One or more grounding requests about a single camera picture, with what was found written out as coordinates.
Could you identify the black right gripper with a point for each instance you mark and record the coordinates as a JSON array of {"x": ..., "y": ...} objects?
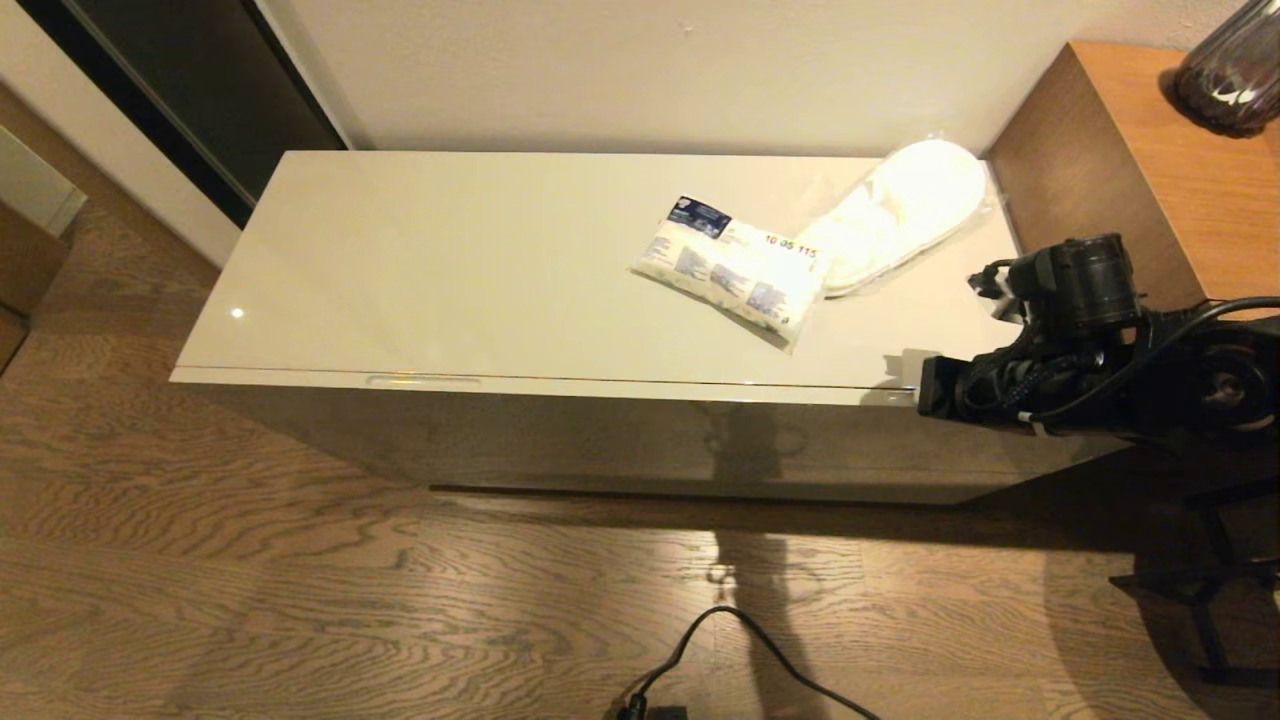
[{"x": 985, "y": 385}]

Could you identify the white slippers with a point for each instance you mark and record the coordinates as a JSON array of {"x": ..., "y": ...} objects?
[{"x": 900, "y": 200}]

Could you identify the white blue printed tissue pack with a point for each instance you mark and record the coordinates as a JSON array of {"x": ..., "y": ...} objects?
[{"x": 730, "y": 270}]

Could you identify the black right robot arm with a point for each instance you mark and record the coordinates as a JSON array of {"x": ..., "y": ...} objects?
[{"x": 1200, "y": 370}]

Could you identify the glossy white drawer cabinet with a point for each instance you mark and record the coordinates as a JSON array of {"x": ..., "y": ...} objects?
[{"x": 450, "y": 260}]

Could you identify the brown wooden side table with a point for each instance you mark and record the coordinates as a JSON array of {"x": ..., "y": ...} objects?
[{"x": 1130, "y": 150}]

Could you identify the black metal stand legs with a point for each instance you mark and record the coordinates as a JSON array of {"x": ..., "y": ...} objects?
[{"x": 1215, "y": 620}]

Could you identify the dark ribbed glass vase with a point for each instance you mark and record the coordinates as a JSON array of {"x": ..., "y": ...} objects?
[{"x": 1230, "y": 70}]

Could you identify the dark sliding door panel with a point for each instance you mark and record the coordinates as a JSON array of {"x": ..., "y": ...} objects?
[{"x": 200, "y": 90}]

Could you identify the brown wooden furniture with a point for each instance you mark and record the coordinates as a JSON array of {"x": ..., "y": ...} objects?
[{"x": 25, "y": 270}]

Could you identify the white flat panel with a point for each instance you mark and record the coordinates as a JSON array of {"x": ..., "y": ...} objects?
[{"x": 35, "y": 185}]

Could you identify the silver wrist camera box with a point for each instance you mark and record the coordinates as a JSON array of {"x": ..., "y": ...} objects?
[{"x": 1004, "y": 303}]

